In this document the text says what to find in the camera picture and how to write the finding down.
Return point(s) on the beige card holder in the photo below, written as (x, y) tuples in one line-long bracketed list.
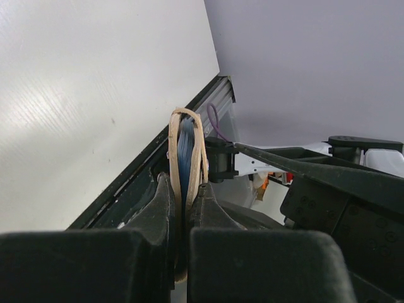
[(188, 169)]

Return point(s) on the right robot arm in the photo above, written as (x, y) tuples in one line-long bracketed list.
[(227, 163)]

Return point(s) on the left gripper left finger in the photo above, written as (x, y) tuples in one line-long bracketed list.
[(132, 264)]

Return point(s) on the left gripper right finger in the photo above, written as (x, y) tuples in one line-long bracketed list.
[(227, 263)]

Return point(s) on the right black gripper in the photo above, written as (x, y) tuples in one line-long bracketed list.
[(371, 241)]

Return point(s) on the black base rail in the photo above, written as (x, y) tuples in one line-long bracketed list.
[(131, 190)]

